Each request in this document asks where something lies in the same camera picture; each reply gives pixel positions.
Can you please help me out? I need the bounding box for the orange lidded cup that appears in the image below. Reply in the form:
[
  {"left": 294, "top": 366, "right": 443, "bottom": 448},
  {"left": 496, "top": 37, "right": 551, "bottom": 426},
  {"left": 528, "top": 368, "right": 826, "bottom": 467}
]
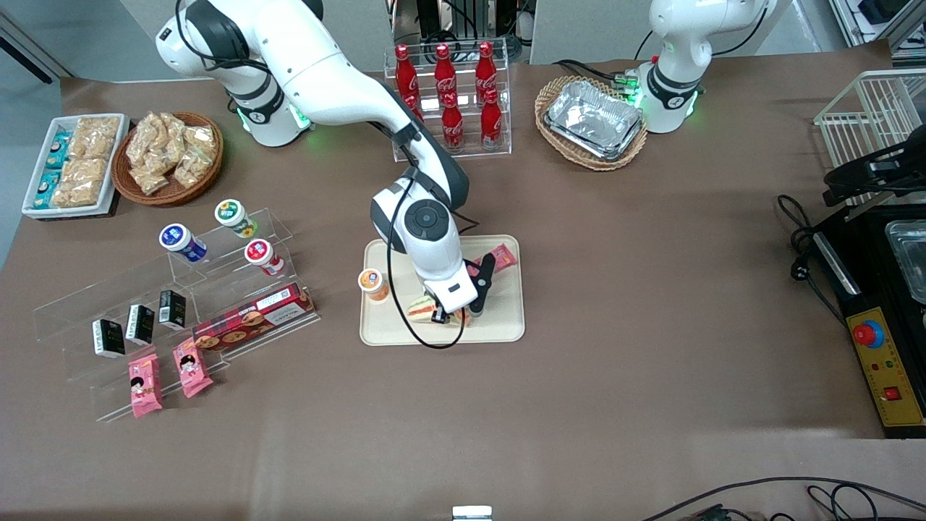
[{"left": 358, "top": 268, "right": 390, "bottom": 302}]

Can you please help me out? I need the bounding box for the red emergency stop button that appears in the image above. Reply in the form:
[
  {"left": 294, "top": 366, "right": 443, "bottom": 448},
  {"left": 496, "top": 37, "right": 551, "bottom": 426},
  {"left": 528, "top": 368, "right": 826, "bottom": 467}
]
[{"left": 852, "top": 320, "right": 885, "bottom": 350}]

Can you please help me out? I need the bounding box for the black power cable with plug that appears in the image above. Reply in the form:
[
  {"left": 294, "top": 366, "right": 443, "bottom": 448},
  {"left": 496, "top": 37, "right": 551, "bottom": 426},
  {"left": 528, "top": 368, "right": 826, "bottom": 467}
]
[{"left": 778, "top": 194, "right": 847, "bottom": 326}]

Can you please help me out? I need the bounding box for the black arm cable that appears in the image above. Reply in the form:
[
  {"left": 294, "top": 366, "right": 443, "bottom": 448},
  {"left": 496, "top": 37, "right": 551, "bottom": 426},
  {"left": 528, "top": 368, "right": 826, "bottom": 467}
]
[{"left": 365, "top": 119, "right": 482, "bottom": 350}]

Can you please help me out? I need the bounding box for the white wire rack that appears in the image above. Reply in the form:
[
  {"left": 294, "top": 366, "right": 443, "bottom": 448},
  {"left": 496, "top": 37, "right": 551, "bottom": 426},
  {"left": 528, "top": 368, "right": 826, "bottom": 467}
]
[{"left": 814, "top": 69, "right": 926, "bottom": 218}]

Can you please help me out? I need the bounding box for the flat pack of crackers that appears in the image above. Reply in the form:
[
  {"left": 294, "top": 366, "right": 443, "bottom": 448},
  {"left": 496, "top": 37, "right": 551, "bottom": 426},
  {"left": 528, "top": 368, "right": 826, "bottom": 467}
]
[
  {"left": 52, "top": 181, "right": 102, "bottom": 209},
  {"left": 61, "top": 156, "right": 114, "bottom": 189},
  {"left": 72, "top": 117, "right": 121, "bottom": 156}
]

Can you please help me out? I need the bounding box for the dark brown wicker basket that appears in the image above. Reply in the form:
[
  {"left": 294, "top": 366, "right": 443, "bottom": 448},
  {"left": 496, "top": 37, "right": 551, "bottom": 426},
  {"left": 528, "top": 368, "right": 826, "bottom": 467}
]
[{"left": 112, "top": 111, "right": 224, "bottom": 207}]

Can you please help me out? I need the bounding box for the clear acrylic stepped stand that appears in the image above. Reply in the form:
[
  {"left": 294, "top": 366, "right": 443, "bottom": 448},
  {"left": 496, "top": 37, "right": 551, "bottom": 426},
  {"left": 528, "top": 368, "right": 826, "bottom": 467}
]
[{"left": 33, "top": 208, "right": 321, "bottom": 423}]

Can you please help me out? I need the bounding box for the clear acrylic bottle rack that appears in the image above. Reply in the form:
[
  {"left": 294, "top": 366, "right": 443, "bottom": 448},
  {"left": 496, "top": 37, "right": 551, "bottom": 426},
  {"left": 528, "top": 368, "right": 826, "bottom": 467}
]
[{"left": 383, "top": 45, "right": 512, "bottom": 163}]

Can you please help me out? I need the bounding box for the white rectangular snack tray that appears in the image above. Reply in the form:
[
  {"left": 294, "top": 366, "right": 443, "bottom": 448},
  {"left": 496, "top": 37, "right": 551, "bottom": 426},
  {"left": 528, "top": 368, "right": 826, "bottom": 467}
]
[{"left": 22, "top": 114, "right": 132, "bottom": 219}]

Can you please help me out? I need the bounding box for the red cookie box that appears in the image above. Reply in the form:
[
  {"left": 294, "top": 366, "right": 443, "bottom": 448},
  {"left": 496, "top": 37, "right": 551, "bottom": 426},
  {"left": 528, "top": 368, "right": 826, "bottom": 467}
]
[{"left": 193, "top": 282, "right": 317, "bottom": 353}]

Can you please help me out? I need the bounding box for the red lidded cup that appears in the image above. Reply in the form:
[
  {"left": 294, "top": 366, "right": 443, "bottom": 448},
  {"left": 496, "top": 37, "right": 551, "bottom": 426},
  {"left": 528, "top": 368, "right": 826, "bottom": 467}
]
[{"left": 244, "top": 239, "right": 285, "bottom": 276}]

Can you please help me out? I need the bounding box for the black floor cable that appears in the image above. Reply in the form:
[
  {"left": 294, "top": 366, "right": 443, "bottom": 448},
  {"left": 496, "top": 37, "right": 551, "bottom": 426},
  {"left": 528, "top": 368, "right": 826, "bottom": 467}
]
[
  {"left": 640, "top": 476, "right": 926, "bottom": 521},
  {"left": 807, "top": 483, "right": 887, "bottom": 521}
]

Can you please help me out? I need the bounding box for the blue lidded cup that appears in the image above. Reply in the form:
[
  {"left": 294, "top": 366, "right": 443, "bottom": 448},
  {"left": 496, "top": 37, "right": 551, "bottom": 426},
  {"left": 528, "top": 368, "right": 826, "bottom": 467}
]
[{"left": 159, "top": 224, "right": 209, "bottom": 263}]

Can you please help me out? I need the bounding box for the light wicker basket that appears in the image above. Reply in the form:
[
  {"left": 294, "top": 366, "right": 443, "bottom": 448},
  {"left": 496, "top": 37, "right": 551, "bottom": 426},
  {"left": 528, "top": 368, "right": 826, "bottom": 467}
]
[{"left": 535, "top": 75, "right": 649, "bottom": 171}]

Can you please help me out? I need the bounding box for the pink snack pack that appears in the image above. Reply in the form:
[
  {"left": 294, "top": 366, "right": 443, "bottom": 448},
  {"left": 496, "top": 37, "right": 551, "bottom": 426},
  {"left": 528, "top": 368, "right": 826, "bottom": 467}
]
[
  {"left": 129, "top": 354, "right": 163, "bottom": 419},
  {"left": 467, "top": 244, "right": 519, "bottom": 279},
  {"left": 172, "top": 338, "right": 214, "bottom": 399}
]

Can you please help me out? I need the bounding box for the steel food container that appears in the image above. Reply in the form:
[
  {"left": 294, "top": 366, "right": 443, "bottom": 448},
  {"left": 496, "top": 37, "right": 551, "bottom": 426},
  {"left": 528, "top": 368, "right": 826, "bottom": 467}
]
[{"left": 884, "top": 219, "right": 926, "bottom": 305}]

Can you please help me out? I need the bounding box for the black equipment rack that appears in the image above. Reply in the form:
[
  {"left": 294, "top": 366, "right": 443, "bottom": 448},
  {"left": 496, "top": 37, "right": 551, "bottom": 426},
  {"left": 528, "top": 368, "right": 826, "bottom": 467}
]
[{"left": 391, "top": 0, "right": 536, "bottom": 62}]

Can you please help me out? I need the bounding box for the aluminium frame shelf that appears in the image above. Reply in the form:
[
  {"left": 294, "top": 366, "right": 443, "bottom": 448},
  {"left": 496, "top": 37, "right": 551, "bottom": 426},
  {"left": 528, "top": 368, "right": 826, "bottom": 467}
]
[{"left": 828, "top": 0, "right": 926, "bottom": 55}]

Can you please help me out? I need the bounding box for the cream plastic tray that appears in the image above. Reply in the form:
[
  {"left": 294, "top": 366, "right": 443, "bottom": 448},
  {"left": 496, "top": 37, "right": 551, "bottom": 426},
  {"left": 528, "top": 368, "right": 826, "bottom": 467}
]
[{"left": 360, "top": 234, "right": 526, "bottom": 347}]

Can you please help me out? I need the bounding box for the triangle sandwich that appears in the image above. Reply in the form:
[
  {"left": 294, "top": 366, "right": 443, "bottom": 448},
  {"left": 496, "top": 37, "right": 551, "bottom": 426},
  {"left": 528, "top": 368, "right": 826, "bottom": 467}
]
[{"left": 407, "top": 293, "right": 471, "bottom": 328}]

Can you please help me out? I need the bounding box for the aluminium foil container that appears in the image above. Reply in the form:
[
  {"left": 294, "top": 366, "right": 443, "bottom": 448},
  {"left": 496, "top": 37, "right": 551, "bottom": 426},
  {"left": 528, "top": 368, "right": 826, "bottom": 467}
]
[
  {"left": 544, "top": 116, "right": 645, "bottom": 161},
  {"left": 548, "top": 80, "right": 643, "bottom": 153}
]

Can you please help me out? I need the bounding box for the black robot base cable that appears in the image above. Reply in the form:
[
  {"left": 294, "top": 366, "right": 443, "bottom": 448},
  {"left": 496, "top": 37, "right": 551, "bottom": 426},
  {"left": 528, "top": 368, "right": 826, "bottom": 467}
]
[{"left": 553, "top": 59, "right": 641, "bottom": 91}]

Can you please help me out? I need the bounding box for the black machine press lid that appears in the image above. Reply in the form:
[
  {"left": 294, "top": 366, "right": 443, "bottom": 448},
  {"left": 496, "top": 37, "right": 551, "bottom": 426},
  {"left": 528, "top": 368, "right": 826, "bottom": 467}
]
[{"left": 823, "top": 124, "right": 926, "bottom": 208}]

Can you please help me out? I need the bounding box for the yellow control panel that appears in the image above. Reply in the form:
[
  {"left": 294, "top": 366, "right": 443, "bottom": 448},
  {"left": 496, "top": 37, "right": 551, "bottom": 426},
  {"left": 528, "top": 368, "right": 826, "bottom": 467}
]
[{"left": 845, "top": 307, "right": 925, "bottom": 428}]

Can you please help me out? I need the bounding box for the black tray sealing machine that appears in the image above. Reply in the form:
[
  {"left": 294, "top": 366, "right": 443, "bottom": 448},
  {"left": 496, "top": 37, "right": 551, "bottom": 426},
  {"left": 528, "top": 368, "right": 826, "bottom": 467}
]
[{"left": 810, "top": 203, "right": 926, "bottom": 439}]

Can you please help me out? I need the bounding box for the green lidded cup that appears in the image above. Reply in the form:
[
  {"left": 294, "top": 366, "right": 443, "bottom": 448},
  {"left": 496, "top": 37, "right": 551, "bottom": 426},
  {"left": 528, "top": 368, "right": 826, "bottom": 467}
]
[{"left": 215, "top": 199, "right": 259, "bottom": 240}]

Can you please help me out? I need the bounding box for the small black carton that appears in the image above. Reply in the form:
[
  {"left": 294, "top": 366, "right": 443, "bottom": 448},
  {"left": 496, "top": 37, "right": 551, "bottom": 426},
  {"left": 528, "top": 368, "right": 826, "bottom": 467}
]
[
  {"left": 92, "top": 319, "right": 126, "bottom": 359},
  {"left": 158, "top": 290, "right": 187, "bottom": 331},
  {"left": 125, "top": 305, "right": 156, "bottom": 344}
]

